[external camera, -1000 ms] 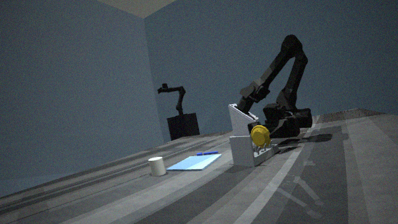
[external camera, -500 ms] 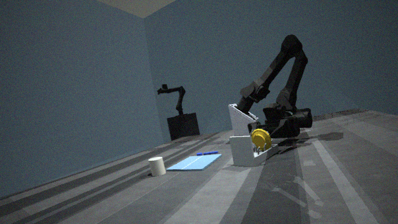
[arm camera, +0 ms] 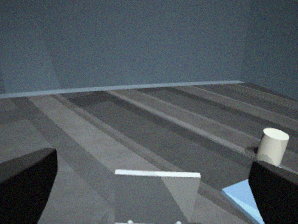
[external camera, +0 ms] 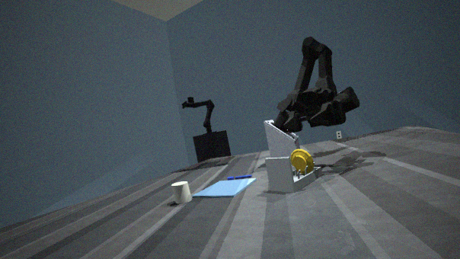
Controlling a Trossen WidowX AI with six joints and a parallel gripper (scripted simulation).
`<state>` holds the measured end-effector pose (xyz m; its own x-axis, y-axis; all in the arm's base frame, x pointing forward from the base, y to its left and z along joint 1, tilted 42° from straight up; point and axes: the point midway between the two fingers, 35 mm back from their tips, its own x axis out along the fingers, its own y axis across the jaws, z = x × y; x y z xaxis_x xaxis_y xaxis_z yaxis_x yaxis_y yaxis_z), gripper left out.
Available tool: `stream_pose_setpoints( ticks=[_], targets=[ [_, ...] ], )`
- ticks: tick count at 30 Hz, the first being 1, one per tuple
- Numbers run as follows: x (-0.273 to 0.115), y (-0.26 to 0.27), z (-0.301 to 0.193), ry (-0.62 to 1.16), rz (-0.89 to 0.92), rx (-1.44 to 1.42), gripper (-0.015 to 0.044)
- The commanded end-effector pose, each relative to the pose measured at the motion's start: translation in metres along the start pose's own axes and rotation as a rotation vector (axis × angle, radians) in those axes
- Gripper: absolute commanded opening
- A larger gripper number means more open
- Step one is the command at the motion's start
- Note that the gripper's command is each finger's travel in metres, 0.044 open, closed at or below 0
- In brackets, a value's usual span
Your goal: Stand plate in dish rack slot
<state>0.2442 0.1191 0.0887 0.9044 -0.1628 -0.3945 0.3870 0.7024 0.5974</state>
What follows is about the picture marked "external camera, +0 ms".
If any yellow plate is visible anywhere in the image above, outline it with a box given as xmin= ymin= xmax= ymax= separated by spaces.
xmin=291 ymin=149 xmax=314 ymax=174

